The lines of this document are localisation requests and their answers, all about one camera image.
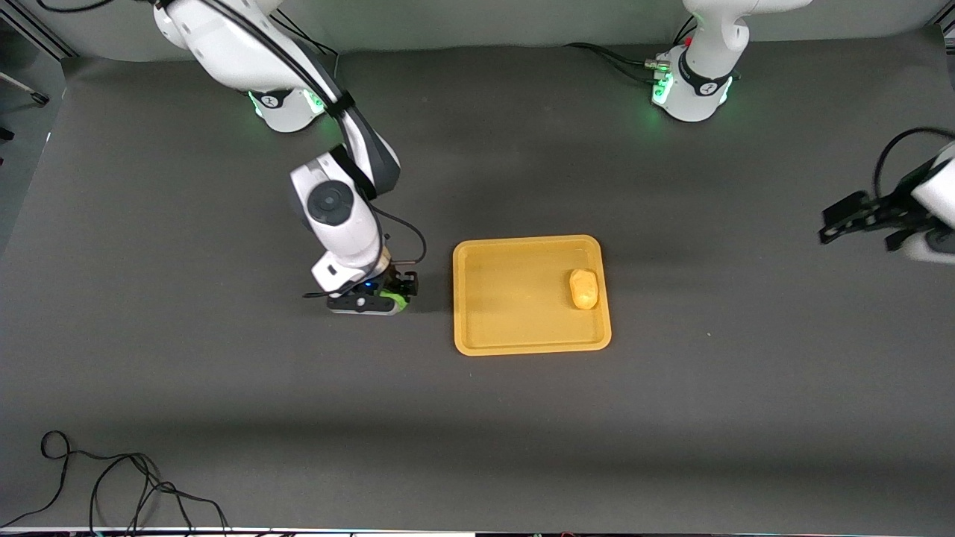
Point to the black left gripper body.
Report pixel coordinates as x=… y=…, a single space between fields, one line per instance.
x=897 y=209

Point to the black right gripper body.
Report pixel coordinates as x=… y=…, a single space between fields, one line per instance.
x=396 y=283

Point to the green apple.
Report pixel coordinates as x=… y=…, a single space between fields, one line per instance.
x=402 y=302

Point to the yellow potato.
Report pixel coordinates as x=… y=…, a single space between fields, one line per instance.
x=584 y=289

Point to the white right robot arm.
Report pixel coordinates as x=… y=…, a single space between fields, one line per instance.
x=336 y=216

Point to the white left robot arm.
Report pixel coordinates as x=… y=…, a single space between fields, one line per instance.
x=701 y=82

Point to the orange plastic tray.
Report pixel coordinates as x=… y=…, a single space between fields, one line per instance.
x=515 y=298

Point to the dark grey table mat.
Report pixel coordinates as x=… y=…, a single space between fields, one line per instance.
x=477 y=186

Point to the black stand leg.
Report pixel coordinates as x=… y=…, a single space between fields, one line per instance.
x=30 y=91

